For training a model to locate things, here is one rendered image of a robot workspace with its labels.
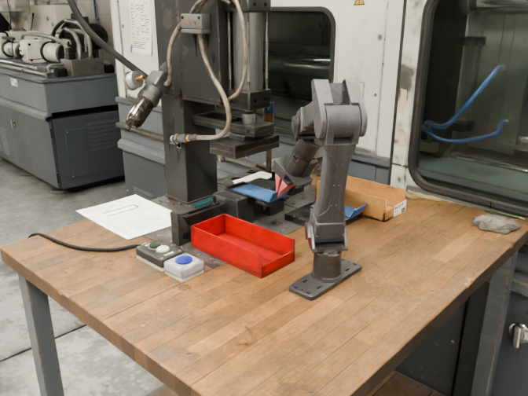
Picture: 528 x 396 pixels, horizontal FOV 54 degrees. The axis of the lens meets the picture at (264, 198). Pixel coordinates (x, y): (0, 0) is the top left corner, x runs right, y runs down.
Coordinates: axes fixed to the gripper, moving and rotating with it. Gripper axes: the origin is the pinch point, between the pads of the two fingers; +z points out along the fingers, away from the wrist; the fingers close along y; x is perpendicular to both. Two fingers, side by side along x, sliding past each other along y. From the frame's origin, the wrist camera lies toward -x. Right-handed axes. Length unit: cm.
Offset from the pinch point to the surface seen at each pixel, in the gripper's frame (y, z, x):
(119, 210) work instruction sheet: 33, 33, 22
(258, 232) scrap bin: -6.8, 3.3, 12.7
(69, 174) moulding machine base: 221, 227, -96
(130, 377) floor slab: 14, 126, 4
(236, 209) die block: 4.8, 8.3, 8.1
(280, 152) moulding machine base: 41, 36, -65
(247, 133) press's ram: 16.3, -8.6, 2.6
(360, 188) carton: -6.6, 3.0, -35.8
